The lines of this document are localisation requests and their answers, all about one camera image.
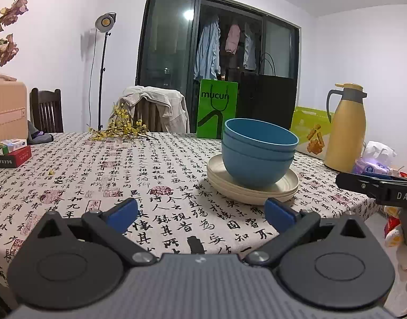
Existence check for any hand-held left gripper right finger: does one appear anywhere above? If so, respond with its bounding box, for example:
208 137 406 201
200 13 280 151
244 197 369 267

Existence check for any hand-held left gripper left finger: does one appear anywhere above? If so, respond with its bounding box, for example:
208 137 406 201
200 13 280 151
35 197 157 267

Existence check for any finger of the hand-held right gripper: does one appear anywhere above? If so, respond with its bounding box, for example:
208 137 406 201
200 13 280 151
335 172 383 200

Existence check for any cream plate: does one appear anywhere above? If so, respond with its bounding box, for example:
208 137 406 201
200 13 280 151
207 154 299 195
207 173 299 200
210 179 298 206

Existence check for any purple tissue packet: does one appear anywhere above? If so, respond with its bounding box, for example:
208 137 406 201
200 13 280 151
354 158 393 177

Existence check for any white plastic bag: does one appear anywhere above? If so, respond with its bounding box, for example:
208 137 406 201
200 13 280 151
360 140 397 167

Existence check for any yellow thermos jug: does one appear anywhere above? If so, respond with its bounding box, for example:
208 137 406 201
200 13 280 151
324 83 368 173

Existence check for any yellow green snack box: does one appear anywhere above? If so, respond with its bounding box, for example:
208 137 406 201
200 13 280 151
290 106 335 160

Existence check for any yellow blossom branch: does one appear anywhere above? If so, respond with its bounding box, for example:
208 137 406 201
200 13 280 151
87 103 159 142

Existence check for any brown slatted wooden chair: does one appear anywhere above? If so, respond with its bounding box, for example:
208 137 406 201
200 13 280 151
134 98 164 133

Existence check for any green paper bag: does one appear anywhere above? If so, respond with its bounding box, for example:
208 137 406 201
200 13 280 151
196 79 239 139

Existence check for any black paper bag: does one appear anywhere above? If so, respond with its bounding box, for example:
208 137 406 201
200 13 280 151
237 53 298 137

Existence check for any beige jacket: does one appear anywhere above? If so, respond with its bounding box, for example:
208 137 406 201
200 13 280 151
110 86 190 133

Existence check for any grey cloth pouch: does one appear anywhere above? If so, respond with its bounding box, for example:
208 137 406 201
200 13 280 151
27 120 54 145

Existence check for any red box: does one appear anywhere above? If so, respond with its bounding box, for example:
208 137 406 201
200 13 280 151
0 145 32 169

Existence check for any blue white box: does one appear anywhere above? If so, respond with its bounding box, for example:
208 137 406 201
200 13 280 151
0 138 28 152

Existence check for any dark wooden chair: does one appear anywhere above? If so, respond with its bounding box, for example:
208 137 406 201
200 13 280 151
30 87 64 134

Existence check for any pink suitcase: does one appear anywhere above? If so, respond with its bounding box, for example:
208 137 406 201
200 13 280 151
0 73 28 145

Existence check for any white hanging shirt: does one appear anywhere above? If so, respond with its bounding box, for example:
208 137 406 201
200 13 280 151
243 23 257 70

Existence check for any black framed sliding glass door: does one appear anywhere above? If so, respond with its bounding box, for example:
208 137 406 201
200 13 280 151
135 0 300 133

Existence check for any light blue hanging shirt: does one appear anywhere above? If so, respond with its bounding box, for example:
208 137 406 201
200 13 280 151
193 16 221 80

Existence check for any pink hanging jacket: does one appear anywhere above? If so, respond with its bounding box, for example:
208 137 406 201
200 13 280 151
225 23 241 54

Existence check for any studio light on stand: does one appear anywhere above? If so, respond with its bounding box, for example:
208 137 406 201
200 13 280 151
89 12 118 133

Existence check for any dried pink flower bouquet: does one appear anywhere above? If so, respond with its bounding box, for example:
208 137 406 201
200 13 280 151
0 0 29 69

